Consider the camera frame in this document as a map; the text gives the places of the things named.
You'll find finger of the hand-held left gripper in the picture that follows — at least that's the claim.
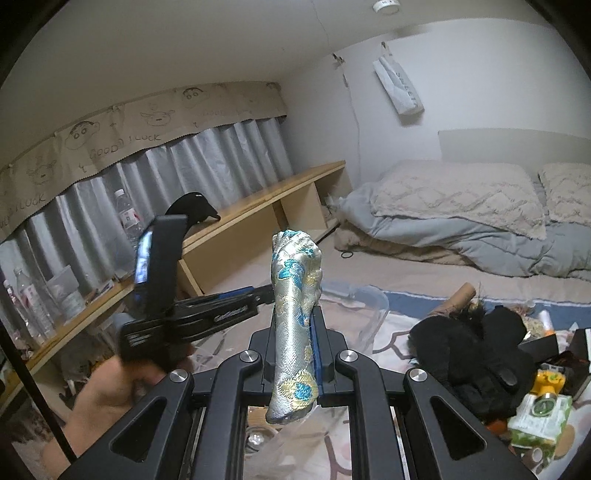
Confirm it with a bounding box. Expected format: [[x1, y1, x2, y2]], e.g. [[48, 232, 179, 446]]
[[172, 284, 277, 318], [181, 304, 260, 344]]

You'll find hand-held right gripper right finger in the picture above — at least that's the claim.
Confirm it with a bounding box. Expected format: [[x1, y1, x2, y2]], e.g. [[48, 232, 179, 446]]
[[311, 307, 532, 480]]

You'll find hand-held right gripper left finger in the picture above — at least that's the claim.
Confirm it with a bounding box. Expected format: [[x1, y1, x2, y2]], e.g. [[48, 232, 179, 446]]
[[58, 330, 278, 480]]

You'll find silver brocade pouch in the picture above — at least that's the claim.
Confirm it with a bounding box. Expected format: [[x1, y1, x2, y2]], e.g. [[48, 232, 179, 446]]
[[265, 228, 322, 425]]

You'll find clear plastic box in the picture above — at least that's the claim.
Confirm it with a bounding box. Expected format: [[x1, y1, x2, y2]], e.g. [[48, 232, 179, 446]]
[[194, 281, 391, 480]]

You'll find person's left forearm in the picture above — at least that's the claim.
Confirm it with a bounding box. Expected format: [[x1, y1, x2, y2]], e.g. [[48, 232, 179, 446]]
[[56, 391, 117, 480]]

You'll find person's left hand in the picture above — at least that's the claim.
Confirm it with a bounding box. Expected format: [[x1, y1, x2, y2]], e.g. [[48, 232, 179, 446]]
[[87, 354, 195, 417]]

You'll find clear water bottle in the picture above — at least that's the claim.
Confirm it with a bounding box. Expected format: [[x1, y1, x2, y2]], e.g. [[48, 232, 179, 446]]
[[2, 279, 33, 349], [14, 268, 57, 343], [113, 189, 145, 252]]

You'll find black curved object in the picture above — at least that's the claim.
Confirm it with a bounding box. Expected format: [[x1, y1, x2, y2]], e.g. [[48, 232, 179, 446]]
[[164, 193, 220, 227]]

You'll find clear plastic cup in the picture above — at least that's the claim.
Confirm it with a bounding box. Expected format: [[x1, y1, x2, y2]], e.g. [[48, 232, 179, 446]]
[[46, 265, 87, 320]]

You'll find long wooden shelf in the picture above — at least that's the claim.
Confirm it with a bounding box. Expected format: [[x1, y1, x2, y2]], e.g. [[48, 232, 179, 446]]
[[0, 161, 347, 425]]

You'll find beige mattress pad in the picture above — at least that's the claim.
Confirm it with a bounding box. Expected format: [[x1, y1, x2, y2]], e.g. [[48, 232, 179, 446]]
[[333, 222, 462, 266]]

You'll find black furry clothing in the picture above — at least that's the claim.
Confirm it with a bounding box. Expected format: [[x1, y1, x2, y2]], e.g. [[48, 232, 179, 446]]
[[409, 305, 539, 421]]

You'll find cardboard tube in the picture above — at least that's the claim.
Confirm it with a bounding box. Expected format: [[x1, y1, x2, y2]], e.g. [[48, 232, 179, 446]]
[[429, 284, 478, 319]]

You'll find beige cartoon curtain valance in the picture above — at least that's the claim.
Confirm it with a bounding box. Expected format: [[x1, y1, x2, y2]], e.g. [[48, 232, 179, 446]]
[[0, 82, 288, 243]]

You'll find thin black rod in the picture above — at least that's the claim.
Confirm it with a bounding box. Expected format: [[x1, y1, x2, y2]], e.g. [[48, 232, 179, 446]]
[[0, 318, 77, 464]]

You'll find grey duvet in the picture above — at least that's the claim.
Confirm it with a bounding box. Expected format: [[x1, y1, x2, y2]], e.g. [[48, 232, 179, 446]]
[[339, 182, 591, 278]]

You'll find large beige pillow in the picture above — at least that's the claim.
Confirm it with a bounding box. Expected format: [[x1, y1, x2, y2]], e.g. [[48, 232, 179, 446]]
[[372, 160, 548, 241]]

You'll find small black box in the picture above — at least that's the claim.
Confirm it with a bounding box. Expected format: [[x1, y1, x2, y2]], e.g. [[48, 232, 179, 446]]
[[517, 335, 559, 366]]

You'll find green dotted wipes packet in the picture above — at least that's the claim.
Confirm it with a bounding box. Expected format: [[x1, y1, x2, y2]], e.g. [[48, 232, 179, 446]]
[[507, 392, 573, 450]]

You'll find black and white box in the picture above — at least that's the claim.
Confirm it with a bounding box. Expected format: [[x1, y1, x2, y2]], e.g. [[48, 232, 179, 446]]
[[566, 328, 591, 398]]

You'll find white hanging bag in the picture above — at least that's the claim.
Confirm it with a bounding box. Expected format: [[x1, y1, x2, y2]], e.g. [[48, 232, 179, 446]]
[[373, 44, 424, 115]]

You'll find small beige pillow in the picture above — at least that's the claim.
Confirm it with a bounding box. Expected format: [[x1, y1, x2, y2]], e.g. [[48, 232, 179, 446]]
[[538, 162, 591, 227]]

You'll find thin wall cable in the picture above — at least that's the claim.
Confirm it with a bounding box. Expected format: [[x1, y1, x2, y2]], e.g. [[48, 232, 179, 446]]
[[332, 53, 366, 185]]

